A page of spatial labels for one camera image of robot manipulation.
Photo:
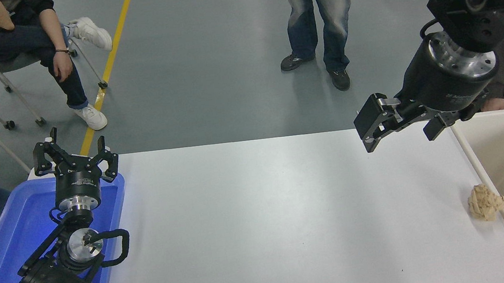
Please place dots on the seated person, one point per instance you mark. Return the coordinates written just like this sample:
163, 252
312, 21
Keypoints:
22, 35

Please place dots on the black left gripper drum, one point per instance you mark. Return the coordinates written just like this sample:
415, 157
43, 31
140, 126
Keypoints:
78, 179

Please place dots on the tan paper ball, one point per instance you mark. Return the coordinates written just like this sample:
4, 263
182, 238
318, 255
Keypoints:
485, 202

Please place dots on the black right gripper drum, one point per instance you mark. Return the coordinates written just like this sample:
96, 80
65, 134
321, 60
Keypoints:
437, 85

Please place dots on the blue plastic tray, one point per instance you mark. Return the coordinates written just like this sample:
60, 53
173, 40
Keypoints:
4, 239

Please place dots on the crouching person's hand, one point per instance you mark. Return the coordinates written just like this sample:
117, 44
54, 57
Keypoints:
493, 104

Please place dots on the standing person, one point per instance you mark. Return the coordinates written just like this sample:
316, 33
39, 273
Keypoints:
313, 13

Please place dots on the seated person's hand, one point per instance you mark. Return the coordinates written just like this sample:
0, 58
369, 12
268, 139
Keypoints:
62, 66

